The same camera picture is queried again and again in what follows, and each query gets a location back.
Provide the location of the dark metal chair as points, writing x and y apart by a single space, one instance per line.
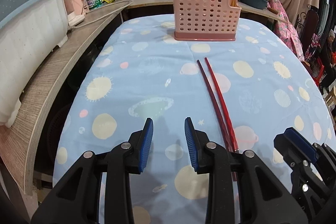
309 27

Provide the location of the pink perforated utensil basket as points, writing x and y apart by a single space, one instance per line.
204 14

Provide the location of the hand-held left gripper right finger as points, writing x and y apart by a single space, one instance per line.
190 146

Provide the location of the red chopsticks pair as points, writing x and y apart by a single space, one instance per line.
212 98

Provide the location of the pink floral cloth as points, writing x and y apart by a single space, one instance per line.
288 29

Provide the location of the red chopstick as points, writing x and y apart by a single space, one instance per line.
220 92

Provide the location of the red stool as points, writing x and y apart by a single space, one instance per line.
318 69

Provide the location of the wooden counter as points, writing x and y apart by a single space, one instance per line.
52 69

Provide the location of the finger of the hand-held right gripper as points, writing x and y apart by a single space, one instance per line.
299 141
326 153

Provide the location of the blue planet print tablecloth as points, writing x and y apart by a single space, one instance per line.
147 77

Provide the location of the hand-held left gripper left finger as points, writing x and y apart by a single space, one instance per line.
145 146

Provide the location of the white dish rack teal lid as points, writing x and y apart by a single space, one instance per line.
26 50

